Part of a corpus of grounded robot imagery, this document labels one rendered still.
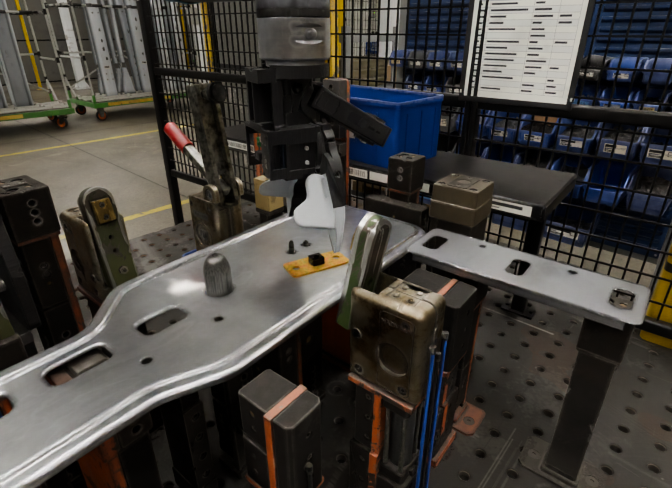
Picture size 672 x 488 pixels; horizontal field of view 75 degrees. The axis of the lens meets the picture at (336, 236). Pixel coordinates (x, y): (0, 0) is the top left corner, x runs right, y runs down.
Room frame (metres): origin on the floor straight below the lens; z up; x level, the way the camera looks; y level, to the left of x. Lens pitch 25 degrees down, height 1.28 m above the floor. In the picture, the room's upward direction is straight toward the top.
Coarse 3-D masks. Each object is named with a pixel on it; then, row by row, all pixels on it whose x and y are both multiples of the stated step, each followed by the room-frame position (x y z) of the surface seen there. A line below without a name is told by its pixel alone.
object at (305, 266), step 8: (312, 256) 0.51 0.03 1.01; (320, 256) 0.51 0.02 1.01; (328, 256) 0.53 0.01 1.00; (336, 256) 0.53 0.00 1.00; (344, 256) 0.53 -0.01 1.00; (288, 264) 0.51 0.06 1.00; (296, 264) 0.51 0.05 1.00; (304, 264) 0.51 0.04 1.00; (312, 264) 0.50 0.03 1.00; (320, 264) 0.51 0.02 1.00; (328, 264) 0.51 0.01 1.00; (336, 264) 0.51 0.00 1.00; (288, 272) 0.49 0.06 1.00; (296, 272) 0.49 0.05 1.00; (304, 272) 0.49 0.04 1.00; (312, 272) 0.49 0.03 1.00
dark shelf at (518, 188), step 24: (240, 144) 1.10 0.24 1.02; (360, 168) 0.87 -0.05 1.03; (384, 168) 0.86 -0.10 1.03; (432, 168) 0.86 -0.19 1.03; (456, 168) 0.86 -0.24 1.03; (480, 168) 0.86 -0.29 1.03; (504, 168) 0.86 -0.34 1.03; (528, 168) 0.86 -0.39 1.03; (504, 192) 0.71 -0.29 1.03; (528, 192) 0.71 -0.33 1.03; (552, 192) 0.71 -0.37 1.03; (528, 216) 0.66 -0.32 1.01
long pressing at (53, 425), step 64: (192, 256) 0.53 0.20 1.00; (256, 256) 0.54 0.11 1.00; (384, 256) 0.54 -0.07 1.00; (128, 320) 0.39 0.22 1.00; (192, 320) 0.39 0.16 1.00; (256, 320) 0.39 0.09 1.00; (0, 384) 0.29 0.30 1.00; (64, 384) 0.29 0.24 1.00; (128, 384) 0.29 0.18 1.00; (192, 384) 0.30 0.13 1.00; (0, 448) 0.23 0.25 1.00; (64, 448) 0.23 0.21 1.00
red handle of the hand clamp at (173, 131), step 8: (168, 128) 0.70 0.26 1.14; (176, 128) 0.70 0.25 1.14; (168, 136) 0.70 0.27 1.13; (176, 136) 0.69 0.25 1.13; (184, 136) 0.69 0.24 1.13; (176, 144) 0.68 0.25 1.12; (184, 144) 0.68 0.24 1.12; (192, 144) 0.69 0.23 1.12; (184, 152) 0.68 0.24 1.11; (192, 152) 0.67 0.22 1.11; (192, 160) 0.67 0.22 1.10; (200, 160) 0.66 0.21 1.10; (200, 168) 0.66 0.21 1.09; (224, 184) 0.64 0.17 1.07; (224, 192) 0.63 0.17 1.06
